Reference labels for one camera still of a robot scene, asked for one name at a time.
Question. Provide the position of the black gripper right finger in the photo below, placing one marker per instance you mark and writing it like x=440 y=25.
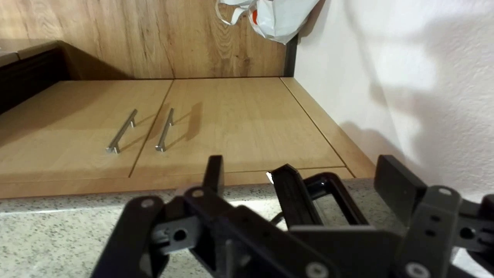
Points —
x=429 y=226

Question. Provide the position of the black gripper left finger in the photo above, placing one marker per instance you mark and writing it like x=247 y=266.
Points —
x=241 y=232

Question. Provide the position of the white plastic bag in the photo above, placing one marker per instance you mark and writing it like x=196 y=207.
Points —
x=278 y=17

